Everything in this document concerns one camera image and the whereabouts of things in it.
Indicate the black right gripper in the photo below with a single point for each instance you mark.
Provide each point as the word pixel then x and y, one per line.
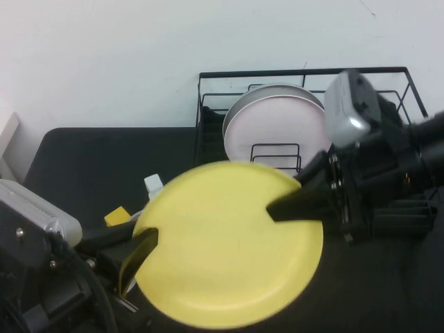
pixel 374 180

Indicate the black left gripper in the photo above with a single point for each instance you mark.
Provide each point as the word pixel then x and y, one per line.
pixel 34 263

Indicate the yellow plate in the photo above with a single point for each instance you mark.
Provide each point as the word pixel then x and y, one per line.
pixel 222 249

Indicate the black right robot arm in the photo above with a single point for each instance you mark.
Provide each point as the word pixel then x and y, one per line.
pixel 430 135

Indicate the pale pink plate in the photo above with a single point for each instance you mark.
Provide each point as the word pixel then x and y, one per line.
pixel 277 121

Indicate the grey plate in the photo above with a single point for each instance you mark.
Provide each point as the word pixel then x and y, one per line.
pixel 263 92

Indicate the yellow foam cube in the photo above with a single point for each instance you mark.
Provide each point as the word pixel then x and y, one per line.
pixel 116 216

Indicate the white plastic bottle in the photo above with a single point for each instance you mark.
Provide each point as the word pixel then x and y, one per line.
pixel 152 184

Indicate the black plastic drip tray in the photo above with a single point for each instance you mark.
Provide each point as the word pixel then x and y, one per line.
pixel 211 145

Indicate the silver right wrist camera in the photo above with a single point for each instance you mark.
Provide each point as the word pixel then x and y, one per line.
pixel 343 111

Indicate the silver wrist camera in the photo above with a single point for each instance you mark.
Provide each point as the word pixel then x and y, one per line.
pixel 34 211
pixel 343 111

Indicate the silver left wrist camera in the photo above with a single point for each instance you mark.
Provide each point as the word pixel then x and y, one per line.
pixel 34 211

